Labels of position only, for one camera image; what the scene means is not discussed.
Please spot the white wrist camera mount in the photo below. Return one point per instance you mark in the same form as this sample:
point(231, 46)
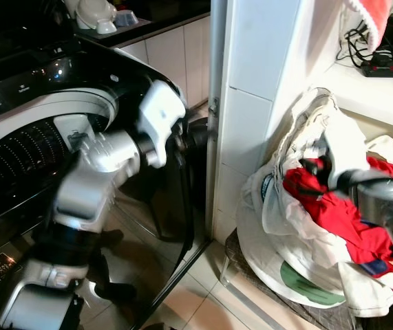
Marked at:
point(335, 148)
point(160, 113)

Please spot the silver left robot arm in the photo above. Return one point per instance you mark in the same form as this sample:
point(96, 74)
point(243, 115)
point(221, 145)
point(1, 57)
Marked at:
point(86, 185)

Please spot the dark countertop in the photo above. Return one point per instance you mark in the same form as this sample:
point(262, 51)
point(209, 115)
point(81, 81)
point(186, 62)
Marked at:
point(168, 17)

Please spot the grey-blue bowl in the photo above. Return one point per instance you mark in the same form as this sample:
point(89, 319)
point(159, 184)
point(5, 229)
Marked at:
point(126, 18)

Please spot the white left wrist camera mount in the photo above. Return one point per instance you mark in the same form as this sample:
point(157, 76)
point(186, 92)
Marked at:
point(160, 113)

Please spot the red cloth white trim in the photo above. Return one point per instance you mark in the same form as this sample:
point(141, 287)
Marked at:
point(374, 17)

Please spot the white laundry bag green print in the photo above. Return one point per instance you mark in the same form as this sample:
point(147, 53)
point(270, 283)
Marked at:
point(285, 247)

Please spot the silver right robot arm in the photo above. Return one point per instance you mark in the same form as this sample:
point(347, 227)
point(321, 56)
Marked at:
point(389, 213)

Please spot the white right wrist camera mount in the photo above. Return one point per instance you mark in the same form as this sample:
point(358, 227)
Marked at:
point(335, 148)

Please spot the black power strip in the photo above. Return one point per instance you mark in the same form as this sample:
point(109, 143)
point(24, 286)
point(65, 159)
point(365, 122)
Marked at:
point(389, 69)

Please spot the red garment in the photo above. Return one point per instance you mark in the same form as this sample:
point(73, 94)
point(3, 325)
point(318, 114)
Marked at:
point(327, 213)

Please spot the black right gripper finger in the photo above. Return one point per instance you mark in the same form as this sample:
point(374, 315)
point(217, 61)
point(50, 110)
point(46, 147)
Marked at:
point(312, 166)

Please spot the white cabinet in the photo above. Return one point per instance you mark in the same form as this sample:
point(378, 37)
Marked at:
point(175, 62)

